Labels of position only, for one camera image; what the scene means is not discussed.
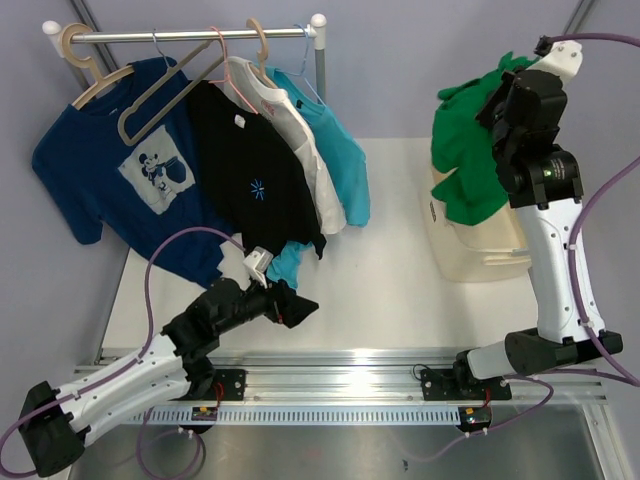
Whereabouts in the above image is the purple cable under base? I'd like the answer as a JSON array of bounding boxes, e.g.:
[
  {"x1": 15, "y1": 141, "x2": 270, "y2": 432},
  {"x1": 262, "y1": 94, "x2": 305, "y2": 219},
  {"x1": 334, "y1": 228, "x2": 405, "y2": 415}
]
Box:
[
  {"x1": 402, "y1": 374, "x2": 555, "y2": 462},
  {"x1": 136, "y1": 399, "x2": 207, "y2": 480}
]

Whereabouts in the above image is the grey plastic hanger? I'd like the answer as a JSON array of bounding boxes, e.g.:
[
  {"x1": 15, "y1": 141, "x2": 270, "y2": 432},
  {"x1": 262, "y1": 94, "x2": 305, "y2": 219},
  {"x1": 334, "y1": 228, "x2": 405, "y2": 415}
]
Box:
[{"x1": 117, "y1": 30, "x2": 224, "y2": 148}]

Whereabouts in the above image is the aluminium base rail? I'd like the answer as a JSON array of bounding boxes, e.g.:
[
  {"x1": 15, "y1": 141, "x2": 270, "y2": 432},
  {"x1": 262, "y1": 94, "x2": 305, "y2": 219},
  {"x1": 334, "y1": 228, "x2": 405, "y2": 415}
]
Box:
[{"x1": 74, "y1": 347, "x2": 607, "y2": 407}]

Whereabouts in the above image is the pink wire hanger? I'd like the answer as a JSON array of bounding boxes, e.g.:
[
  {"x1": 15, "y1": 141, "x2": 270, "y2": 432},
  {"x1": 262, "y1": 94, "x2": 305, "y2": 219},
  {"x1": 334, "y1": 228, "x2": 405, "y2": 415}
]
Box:
[{"x1": 210, "y1": 26, "x2": 258, "y2": 114}]

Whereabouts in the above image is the wooden hanger with white shirt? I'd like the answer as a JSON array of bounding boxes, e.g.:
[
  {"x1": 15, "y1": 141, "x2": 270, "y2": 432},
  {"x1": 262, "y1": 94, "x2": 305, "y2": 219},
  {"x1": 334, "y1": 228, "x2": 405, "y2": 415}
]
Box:
[{"x1": 246, "y1": 17, "x2": 278, "y2": 89}]

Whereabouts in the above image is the purple cable under left base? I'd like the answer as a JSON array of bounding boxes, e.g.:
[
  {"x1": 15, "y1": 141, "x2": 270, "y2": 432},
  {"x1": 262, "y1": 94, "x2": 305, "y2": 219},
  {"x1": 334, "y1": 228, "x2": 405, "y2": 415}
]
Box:
[{"x1": 136, "y1": 399, "x2": 207, "y2": 480}]

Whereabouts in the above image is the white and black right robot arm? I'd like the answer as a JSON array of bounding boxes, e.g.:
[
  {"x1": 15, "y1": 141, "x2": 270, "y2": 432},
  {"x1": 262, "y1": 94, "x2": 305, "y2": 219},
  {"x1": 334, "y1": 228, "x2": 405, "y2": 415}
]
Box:
[{"x1": 452, "y1": 69, "x2": 623, "y2": 397}]

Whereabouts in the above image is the purple cable under right base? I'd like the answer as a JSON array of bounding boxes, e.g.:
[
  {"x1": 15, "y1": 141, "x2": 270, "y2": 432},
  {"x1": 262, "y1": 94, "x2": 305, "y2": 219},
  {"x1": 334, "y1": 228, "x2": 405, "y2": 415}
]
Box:
[{"x1": 402, "y1": 374, "x2": 555, "y2": 462}]

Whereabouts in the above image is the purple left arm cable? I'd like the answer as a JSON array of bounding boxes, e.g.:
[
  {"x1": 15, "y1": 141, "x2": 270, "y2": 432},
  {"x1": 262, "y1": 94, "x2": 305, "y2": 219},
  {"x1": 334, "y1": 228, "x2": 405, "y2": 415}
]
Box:
[{"x1": 0, "y1": 226, "x2": 248, "y2": 476}]

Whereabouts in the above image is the cream plastic laundry basket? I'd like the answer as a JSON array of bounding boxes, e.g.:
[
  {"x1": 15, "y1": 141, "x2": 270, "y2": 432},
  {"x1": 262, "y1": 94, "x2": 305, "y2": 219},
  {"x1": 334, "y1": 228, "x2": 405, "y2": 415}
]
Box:
[{"x1": 421, "y1": 168, "x2": 531, "y2": 283}]

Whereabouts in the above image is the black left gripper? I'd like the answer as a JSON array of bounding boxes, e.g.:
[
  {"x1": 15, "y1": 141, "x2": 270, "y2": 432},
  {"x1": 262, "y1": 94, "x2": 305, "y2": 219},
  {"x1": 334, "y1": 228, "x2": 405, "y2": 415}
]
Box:
[{"x1": 215, "y1": 269, "x2": 318, "y2": 335}]

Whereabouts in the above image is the white slotted cable duct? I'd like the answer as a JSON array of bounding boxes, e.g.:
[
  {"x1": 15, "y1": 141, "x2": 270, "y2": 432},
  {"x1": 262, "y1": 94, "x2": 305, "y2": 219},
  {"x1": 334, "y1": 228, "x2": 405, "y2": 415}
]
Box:
[{"x1": 125, "y1": 405, "x2": 461, "y2": 426}]

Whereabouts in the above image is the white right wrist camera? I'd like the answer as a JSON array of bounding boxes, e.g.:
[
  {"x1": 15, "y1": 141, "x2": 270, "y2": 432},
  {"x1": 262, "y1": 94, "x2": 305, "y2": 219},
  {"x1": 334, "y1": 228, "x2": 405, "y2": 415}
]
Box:
[{"x1": 529, "y1": 36, "x2": 583, "y2": 86}]

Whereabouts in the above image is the green t shirt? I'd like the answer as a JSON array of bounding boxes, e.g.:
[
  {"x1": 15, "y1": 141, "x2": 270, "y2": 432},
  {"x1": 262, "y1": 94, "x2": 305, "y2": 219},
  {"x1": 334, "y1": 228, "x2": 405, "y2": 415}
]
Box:
[{"x1": 431, "y1": 52, "x2": 534, "y2": 226}]

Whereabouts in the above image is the metal clothes rack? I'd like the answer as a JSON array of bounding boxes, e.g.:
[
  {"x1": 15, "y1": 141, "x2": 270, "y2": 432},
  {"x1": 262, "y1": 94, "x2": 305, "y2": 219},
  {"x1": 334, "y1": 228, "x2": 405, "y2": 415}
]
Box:
[{"x1": 42, "y1": 13, "x2": 327, "y2": 100}]

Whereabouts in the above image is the navy blue printed t shirt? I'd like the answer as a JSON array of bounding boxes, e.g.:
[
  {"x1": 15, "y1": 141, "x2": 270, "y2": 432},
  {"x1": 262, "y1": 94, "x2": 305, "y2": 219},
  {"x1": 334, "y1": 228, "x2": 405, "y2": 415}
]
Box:
[{"x1": 32, "y1": 57, "x2": 231, "y2": 288}]

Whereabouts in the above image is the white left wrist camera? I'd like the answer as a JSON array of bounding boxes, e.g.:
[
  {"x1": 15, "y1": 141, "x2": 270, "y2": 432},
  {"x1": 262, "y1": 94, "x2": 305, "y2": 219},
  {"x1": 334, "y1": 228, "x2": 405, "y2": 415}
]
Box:
[{"x1": 243, "y1": 247, "x2": 273, "y2": 288}]

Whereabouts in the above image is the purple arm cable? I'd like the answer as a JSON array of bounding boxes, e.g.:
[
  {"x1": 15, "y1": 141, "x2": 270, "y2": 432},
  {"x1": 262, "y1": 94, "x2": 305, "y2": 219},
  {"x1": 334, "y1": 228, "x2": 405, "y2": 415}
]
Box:
[
  {"x1": 0, "y1": 226, "x2": 248, "y2": 476},
  {"x1": 542, "y1": 31, "x2": 640, "y2": 388}
]

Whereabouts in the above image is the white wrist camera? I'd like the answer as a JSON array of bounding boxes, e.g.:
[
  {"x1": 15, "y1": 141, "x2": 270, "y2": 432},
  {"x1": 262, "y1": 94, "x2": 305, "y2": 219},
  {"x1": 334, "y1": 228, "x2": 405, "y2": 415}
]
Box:
[
  {"x1": 243, "y1": 247, "x2": 273, "y2": 288},
  {"x1": 529, "y1": 36, "x2": 583, "y2": 86}
]

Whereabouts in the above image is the wooden hanger with navy shirt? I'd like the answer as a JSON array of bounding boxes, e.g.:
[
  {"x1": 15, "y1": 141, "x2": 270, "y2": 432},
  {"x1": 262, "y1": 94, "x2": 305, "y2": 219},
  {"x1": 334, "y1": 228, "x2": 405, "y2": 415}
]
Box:
[{"x1": 59, "y1": 23, "x2": 134, "y2": 110}]

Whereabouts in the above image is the light blue t shirt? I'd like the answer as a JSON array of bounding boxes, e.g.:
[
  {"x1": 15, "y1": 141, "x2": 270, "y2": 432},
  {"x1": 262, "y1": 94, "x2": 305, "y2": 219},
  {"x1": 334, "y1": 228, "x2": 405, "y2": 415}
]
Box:
[{"x1": 264, "y1": 65, "x2": 371, "y2": 294}]

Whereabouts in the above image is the light blue wire hanger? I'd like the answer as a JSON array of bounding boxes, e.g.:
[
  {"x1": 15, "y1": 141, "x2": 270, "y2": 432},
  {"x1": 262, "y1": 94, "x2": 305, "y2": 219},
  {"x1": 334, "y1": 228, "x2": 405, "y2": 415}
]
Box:
[{"x1": 294, "y1": 24, "x2": 325, "y2": 105}]

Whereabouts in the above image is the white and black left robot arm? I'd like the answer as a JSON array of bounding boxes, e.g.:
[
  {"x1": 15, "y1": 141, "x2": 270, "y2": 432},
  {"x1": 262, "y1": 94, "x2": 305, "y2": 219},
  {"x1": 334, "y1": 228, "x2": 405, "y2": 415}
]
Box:
[{"x1": 18, "y1": 278, "x2": 319, "y2": 478}]

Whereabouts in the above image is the white t shirt red print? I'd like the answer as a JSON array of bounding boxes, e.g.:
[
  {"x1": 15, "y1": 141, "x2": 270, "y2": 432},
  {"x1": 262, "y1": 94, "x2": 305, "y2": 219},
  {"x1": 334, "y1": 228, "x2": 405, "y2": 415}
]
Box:
[{"x1": 224, "y1": 56, "x2": 346, "y2": 234}]

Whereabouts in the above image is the black t shirt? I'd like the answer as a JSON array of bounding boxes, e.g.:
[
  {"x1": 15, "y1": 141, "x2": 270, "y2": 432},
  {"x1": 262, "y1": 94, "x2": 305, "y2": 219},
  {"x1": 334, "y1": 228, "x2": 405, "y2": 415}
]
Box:
[{"x1": 186, "y1": 81, "x2": 326, "y2": 257}]

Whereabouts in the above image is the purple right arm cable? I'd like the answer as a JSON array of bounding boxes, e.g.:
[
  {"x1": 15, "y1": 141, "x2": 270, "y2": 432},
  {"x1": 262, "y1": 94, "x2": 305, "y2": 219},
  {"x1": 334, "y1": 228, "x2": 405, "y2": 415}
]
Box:
[{"x1": 542, "y1": 31, "x2": 640, "y2": 388}]

